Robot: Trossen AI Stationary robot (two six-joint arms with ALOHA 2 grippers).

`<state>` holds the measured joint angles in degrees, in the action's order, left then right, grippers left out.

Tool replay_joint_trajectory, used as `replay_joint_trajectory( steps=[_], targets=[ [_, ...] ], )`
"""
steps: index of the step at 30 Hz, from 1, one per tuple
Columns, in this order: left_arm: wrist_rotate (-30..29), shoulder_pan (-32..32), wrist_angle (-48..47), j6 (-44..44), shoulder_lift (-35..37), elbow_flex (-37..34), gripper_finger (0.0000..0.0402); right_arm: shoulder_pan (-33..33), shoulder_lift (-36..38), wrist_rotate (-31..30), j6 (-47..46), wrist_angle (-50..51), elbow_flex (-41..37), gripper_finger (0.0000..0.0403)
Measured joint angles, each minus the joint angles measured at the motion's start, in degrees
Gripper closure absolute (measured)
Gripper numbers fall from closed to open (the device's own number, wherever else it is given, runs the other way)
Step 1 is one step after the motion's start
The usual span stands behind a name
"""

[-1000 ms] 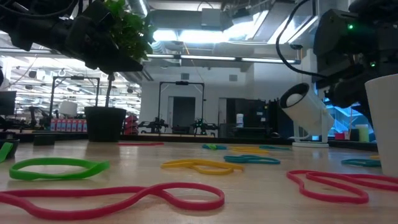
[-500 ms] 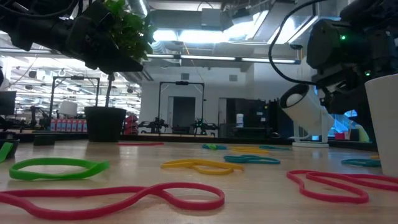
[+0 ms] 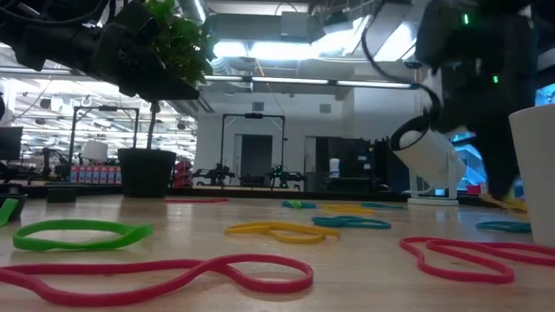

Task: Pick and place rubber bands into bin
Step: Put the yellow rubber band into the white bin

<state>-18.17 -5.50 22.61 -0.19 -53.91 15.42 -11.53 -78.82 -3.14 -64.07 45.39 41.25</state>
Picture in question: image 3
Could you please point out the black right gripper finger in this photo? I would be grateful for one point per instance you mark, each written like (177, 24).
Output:
(507, 164)
(485, 151)

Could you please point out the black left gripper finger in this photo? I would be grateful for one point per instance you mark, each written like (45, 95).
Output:
(130, 73)

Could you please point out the yellow rubber band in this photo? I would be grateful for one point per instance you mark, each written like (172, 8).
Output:
(347, 210)
(516, 206)
(236, 230)

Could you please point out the red rubber band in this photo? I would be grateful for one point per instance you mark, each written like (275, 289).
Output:
(468, 275)
(86, 300)
(195, 201)

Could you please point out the wide green rubber band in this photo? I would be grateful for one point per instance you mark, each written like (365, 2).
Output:
(6, 212)

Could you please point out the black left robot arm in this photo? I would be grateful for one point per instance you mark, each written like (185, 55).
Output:
(17, 26)

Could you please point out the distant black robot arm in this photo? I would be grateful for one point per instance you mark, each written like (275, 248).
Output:
(217, 175)
(282, 175)

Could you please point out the white plastic bin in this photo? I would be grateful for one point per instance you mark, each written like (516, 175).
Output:
(537, 173)

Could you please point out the red box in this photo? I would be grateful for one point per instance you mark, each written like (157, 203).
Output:
(474, 190)

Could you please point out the white cylindrical spot lamp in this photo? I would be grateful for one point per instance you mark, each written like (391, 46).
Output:
(427, 164)

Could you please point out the potted green plant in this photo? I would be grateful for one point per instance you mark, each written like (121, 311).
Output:
(145, 173)

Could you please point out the row of pink boxes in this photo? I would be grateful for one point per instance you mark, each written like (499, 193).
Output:
(95, 175)

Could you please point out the red stacked object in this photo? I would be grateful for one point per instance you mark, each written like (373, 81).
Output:
(183, 173)

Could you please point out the black monitor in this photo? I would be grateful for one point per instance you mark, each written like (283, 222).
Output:
(11, 145)

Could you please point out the black cabinet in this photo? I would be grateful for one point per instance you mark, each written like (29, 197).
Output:
(351, 156)

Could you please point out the white wipes canister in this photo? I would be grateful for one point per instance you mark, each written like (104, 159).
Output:
(334, 168)

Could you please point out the long ceiling light tube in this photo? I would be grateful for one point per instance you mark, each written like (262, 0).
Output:
(303, 81)

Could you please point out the black gantry frame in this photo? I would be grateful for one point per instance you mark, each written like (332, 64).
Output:
(106, 108)
(253, 115)

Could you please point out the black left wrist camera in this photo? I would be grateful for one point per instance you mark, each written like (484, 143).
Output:
(141, 21)

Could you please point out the ceiling dome camera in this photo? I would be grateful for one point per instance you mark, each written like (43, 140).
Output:
(412, 65)

